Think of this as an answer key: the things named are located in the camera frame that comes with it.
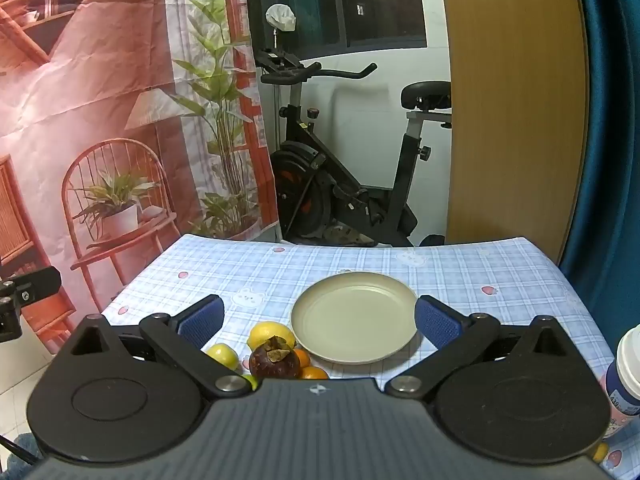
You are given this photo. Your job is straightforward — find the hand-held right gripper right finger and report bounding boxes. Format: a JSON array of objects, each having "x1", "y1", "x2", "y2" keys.
[{"x1": 384, "y1": 295, "x2": 573, "y2": 399}]

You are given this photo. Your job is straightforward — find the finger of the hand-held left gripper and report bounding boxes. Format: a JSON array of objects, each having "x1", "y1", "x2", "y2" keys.
[{"x1": 0, "y1": 266, "x2": 62, "y2": 306}]

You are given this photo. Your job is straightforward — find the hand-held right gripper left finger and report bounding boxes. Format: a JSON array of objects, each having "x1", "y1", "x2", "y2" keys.
[{"x1": 65, "y1": 294, "x2": 253, "y2": 399}]

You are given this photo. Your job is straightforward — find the yellow-green apple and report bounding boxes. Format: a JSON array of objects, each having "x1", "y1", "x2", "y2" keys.
[{"x1": 206, "y1": 342, "x2": 240, "y2": 372}]

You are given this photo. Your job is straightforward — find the yellow lemon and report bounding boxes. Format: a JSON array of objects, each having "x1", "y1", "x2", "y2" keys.
[{"x1": 246, "y1": 321, "x2": 297, "y2": 353}]

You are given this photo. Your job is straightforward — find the dark purple mangosteen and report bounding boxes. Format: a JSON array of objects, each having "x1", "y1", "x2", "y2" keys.
[{"x1": 248, "y1": 336, "x2": 302, "y2": 381}]

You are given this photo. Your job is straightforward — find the beige round plate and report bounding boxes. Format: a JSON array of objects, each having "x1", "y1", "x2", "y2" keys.
[{"x1": 291, "y1": 272, "x2": 418, "y2": 365}]

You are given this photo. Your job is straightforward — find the brown sandal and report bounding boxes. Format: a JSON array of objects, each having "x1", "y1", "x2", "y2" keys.
[{"x1": 322, "y1": 225, "x2": 378, "y2": 247}]

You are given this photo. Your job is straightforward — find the blue fuzzy cloth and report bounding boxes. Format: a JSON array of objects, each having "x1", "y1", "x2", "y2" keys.
[{"x1": 0, "y1": 432, "x2": 43, "y2": 480}]

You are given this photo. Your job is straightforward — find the black exercise bike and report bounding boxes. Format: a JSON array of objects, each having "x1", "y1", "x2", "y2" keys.
[{"x1": 255, "y1": 47, "x2": 453, "y2": 248}]

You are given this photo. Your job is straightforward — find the white bottle with blue label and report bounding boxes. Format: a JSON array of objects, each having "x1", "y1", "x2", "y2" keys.
[{"x1": 602, "y1": 324, "x2": 640, "y2": 417}]

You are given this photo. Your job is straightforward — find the wooden door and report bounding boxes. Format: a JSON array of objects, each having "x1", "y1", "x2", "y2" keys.
[{"x1": 437, "y1": 0, "x2": 590, "y2": 264}]

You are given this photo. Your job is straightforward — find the printed backdrop cloth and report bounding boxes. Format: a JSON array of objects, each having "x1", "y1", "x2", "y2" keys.
[{"x1": 0, "y1": 0, "x2": 280, "y2": 361}]

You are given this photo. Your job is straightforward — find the blue curtain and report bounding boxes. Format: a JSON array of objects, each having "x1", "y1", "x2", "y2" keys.
[{"x1": 557, "y1": 0, "x2": 640, "y2": 356}]

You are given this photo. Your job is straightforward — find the white crumpled cloth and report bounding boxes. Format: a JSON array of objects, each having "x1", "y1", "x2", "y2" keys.
[{"x1": 265, "y1": 3, "x2": 297, "y2": 32}]

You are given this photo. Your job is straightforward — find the dark window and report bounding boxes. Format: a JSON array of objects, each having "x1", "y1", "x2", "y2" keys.
[{"x1": 245, "y1": 0, "x2": 428, "y2": 53}]

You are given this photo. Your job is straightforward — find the black cable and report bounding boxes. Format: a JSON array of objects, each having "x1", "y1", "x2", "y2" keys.
[{"x1": 0, "y1": 435, "x2": 37, "y2": 462}]

